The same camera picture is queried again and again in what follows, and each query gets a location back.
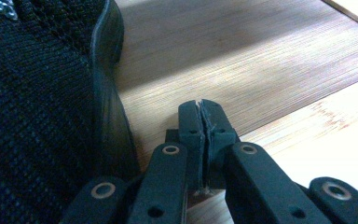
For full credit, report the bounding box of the black mesh shoe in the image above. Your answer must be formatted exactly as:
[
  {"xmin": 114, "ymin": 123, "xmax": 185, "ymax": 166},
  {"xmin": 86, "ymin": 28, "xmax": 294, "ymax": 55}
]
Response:
[{"xmin": 0, "ymin": 0, "xmax": 142, "ymax": 224}]

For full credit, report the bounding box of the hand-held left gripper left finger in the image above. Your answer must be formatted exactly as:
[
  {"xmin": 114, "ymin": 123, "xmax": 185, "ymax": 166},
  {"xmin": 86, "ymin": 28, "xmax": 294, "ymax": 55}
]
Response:
[{"xmin": 127, "ymin": 99, "xmax": 207, "ymax": 224}]

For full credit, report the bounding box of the wooden shoe rack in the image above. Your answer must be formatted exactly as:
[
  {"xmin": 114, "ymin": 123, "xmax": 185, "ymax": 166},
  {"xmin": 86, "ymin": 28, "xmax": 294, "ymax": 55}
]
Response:
[{"xmin": 106, "ymin": 0, "xmax": 358, "ymax": 224}]

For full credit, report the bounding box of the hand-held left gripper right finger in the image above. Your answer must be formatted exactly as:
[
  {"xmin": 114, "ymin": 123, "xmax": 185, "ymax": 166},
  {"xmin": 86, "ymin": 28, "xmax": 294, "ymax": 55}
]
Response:
[{"xmin": 200, "ymin": 98, "xmax": 333, "ymax": 224}]

